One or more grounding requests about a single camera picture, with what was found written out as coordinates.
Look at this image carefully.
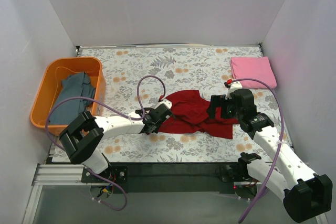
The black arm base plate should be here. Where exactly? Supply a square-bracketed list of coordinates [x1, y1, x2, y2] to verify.
[81, 162, 260, 200]

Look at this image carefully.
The red t shirt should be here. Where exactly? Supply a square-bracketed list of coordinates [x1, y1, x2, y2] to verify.
[159, 90, 238, 139]

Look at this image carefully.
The folded pink t shirt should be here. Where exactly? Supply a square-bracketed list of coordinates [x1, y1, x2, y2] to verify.
[230, 57, 277, 89]

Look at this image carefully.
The grey blue t shirt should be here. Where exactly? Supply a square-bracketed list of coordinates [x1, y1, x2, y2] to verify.
[49, 72, 96, 125]

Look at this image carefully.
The orange plastic tub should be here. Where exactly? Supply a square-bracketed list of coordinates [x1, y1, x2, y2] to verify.
[30, 57, 106, 130]

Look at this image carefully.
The floral table cloth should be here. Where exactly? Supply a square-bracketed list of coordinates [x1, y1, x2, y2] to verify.
[52, 46, 294, 163]

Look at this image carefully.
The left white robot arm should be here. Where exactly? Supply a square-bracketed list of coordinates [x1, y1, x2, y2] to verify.
[59, 99, 173, 182]

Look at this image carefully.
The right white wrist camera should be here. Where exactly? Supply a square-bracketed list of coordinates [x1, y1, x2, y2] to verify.
[224, 79, 243, 97]

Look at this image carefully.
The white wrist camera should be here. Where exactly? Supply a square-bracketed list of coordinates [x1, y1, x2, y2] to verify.
[224, 79, 243, 97]
[158, 99, 172, 109]

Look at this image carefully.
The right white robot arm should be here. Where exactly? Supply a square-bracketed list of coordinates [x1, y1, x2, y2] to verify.
[207, 89, 333, 223]

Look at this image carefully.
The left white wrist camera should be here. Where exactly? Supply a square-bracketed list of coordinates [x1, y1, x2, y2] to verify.
[158, 99, 172, 109]

